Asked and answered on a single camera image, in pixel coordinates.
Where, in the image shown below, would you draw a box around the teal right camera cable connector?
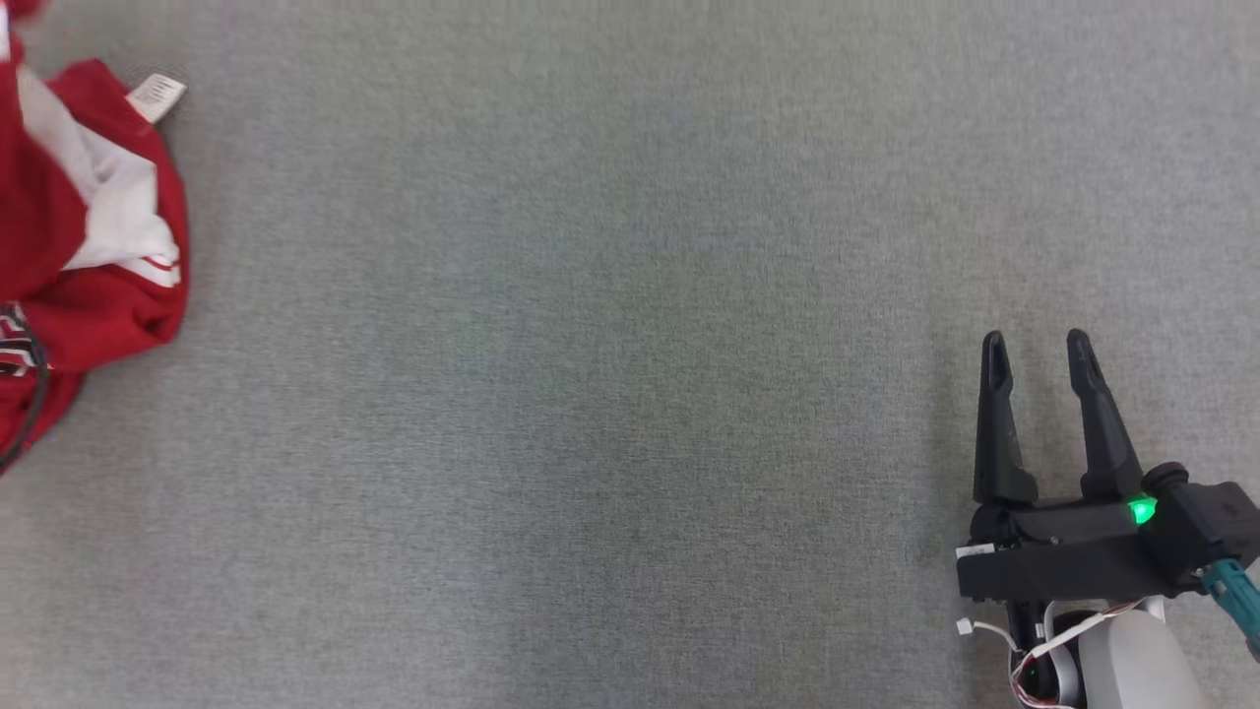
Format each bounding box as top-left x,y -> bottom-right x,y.
1201,557 -> 1260,659

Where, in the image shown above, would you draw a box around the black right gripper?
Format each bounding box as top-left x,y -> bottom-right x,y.
956,328 -> 1182,604

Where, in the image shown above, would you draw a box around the thin white and red wires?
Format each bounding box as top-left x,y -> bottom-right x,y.
955,597 -> 1151,709

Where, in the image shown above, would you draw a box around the red jersey with number print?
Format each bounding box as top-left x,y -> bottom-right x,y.
0,0 -> 190,476

